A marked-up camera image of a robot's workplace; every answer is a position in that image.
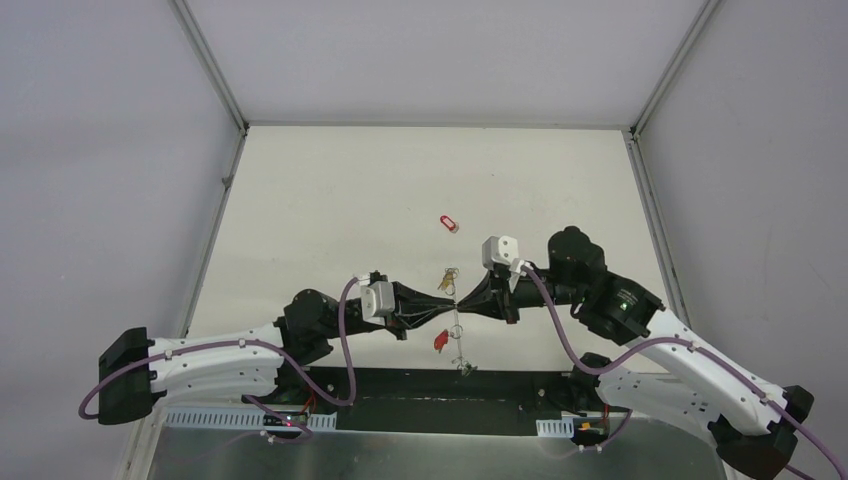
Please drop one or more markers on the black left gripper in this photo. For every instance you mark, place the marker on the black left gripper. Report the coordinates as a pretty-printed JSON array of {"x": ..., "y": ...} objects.
[{"x": 400, "y": 310}]

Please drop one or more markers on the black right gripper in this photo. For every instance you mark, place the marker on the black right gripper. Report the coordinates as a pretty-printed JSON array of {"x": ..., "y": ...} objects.
[{"x": 492, "y": 298}]

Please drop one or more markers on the green key tag with key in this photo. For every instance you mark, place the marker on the green key tag with key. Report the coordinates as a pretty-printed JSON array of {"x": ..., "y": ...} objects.
[{"x": 467, "y": 369}]

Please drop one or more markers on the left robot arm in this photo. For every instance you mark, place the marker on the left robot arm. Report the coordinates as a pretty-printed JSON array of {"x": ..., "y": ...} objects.
[{"x": 136, "y": 372}]

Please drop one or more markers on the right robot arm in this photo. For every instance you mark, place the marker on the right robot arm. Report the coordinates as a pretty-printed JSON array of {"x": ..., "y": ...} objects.
[{"x": 632, "y": 352}]

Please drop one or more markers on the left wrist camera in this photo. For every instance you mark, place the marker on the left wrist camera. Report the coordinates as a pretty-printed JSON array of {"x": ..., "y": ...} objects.
[{"x": 377, "y": 298}]

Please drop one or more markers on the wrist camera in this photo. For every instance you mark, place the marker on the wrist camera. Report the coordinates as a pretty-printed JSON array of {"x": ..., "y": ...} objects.
[
  {"x": 377, "y": 298},
  {"x": 501, "y": 256}
]

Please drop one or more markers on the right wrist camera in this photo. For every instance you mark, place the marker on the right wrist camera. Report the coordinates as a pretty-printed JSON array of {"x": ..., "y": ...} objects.
[{"x": 501, "y": 256}]

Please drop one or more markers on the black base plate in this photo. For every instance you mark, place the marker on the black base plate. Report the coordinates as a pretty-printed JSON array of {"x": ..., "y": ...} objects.
[{"x": 497, "y": 403}]

